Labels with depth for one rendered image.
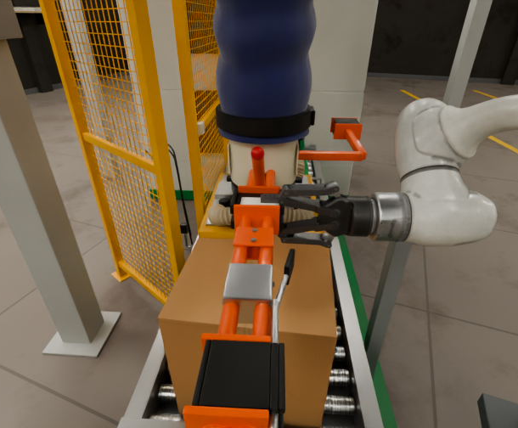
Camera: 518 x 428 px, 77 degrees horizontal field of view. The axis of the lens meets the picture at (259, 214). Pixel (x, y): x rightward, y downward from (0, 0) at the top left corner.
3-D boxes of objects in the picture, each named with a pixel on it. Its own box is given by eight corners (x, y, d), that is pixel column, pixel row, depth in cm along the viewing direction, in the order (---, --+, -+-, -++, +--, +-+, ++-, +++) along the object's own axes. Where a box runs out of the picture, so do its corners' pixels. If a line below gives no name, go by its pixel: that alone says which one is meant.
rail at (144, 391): (235, 163, 297) (234, 143, 287) (241, 164, 296) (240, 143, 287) (134, 453, 98) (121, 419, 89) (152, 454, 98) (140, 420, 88)
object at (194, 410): (205, 361, 37) (201, 332, 35) (270, 364, 37) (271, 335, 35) (188, 442, 30) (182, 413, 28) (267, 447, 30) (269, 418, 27)
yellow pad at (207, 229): (220, 177, 106) (219, 163, 103) (250, 178, 105) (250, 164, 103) (198, 238, 77) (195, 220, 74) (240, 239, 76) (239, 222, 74)
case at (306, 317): (224, 275, 145) (219, 195, 125) (316, 284, 141) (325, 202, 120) (178, 414, 94) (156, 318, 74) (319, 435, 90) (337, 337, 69)
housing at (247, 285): (228, 285, 49) (227, 261, 46) (274, 287, 48) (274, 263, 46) (221, 323, 43) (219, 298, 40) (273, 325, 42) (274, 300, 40)
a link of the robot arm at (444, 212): (393, 251, 63) (387, 189, 68) (476, 254, 63) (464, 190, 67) (417, 236, 53) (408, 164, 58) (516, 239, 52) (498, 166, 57)
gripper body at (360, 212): (379, 205, 55) (323, 205, 55) (370, 247, 59) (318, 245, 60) (368, 186, 61) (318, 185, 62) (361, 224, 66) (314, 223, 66)
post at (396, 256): (355, 371, 165) (398, 194, 114) (368, 372, 165) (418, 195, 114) (357, 384, 159) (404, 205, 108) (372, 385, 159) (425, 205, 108)
